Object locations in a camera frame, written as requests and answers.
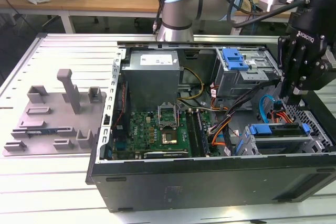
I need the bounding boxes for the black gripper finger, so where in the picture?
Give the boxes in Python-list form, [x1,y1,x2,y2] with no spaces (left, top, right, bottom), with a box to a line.
[277,36,292,98]
[285,44,309,105]

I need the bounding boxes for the orange black power wire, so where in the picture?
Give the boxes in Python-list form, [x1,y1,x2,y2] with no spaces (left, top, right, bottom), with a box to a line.
[270,103,299,124]

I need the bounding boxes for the hard disk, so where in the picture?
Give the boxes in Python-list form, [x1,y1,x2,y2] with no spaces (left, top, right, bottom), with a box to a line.
[235,123,308,155]

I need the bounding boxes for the silver disk bay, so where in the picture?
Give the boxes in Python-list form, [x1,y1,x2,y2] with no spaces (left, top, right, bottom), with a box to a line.
[235,123,332,156]

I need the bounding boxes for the blue plastic drive latch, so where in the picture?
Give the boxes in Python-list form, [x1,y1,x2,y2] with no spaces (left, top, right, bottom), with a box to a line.
[222,47,249,71]

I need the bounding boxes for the grey drive cage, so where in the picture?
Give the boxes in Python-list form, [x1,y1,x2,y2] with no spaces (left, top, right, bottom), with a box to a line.
[214,47,283,99]

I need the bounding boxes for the RAM stick in slot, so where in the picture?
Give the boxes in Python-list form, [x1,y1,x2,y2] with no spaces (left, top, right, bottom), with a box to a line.
[196,110,211,155]

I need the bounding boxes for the black RAM slot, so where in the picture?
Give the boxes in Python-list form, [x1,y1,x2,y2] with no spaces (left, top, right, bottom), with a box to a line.
[185,109,198,157]
[191,109,204,157]

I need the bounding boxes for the grey power supply unit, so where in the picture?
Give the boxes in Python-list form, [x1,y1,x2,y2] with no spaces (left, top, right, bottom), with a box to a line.
[120,50,181,104]

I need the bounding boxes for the metal socket cover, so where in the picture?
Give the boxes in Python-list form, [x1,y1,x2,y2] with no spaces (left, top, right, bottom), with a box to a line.
[156,102,180,130]

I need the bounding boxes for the CPU socket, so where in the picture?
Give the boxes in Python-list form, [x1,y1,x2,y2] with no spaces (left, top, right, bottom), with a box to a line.
[160,127,180,146]

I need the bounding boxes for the black PC case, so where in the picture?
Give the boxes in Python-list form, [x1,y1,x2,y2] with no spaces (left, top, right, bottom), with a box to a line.
[85,40,336,213]

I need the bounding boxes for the black graphics card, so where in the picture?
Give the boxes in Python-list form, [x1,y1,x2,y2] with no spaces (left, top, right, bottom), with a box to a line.
[143,150,190,159]

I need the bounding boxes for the green motherboard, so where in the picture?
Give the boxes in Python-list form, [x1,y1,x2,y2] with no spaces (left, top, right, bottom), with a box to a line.
[111,108,220,161]

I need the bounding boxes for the wooden desk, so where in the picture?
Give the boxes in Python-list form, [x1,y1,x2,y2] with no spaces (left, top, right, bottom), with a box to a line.
[0,0,336,35]

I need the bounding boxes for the grey parts rack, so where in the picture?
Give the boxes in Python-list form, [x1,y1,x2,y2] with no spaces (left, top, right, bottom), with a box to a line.
[2,68,108,157]

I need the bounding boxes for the RAM stick on rack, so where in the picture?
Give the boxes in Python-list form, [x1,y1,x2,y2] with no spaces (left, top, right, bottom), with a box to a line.
[26,129,57,135]

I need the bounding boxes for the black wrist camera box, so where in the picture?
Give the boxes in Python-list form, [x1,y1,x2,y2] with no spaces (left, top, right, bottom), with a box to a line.
[301,60,332,90]

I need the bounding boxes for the black camera cable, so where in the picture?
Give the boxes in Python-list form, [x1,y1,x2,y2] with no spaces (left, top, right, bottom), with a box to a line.
[230,0,307,28]

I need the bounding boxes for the blue data wire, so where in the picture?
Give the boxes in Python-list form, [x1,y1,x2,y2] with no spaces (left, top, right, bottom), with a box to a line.
[258,94,284,124]

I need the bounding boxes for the black sleeved wire bundle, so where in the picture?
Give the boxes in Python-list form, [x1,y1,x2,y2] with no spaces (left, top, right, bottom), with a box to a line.
[209,79,283,135]

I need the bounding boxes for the yellow wire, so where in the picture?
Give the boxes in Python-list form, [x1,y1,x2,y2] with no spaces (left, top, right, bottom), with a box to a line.
[178,67,206,102]

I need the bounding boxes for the orange wire loop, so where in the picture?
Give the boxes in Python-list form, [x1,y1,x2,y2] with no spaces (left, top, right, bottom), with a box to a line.
[211,126,227,147]

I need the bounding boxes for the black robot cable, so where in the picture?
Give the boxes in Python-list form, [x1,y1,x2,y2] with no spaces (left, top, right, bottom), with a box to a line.
[152,0,174,35]

